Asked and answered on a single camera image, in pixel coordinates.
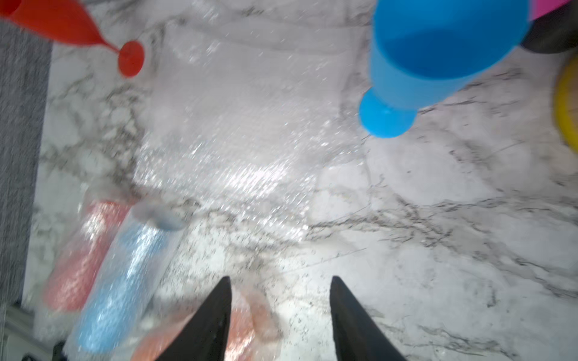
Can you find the pink plastic wine glass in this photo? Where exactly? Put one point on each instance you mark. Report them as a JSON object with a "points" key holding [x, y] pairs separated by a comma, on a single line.
{"points": [[540, 8]]}

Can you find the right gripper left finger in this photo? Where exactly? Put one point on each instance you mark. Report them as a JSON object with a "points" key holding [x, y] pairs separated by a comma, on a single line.
{"points": [[205, 335]]}

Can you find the clear bubble wrap sheet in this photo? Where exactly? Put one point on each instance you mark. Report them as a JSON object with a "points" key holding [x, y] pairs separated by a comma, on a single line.
{"points": [[246, 113]]}

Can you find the yellow bowl with buns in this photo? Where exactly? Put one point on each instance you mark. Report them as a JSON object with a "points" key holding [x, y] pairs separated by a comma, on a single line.
{"points": [[564, 103]]}

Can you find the blue wine glass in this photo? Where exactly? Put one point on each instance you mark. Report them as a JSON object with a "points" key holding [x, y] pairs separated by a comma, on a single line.
{"points": [[421, 52], [130, 273]]}

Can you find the red plastic wine glass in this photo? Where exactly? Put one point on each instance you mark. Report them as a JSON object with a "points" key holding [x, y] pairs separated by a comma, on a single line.
{"points": [[68, 22]]}

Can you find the orange wine glass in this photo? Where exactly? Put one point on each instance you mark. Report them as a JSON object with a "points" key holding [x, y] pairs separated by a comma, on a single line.
{"points": [[253, 334]]}

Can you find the black mug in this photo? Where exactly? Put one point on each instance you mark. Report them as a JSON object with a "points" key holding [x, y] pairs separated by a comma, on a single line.
{"points": [[553, 33]]}

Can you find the wrapped red wine glass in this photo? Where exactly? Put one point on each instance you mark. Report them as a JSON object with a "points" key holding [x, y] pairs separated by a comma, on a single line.
{"points": [[102, 211]]}

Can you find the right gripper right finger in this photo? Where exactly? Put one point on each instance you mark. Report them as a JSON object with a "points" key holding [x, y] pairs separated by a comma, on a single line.
{"points": [[356, 335]]}

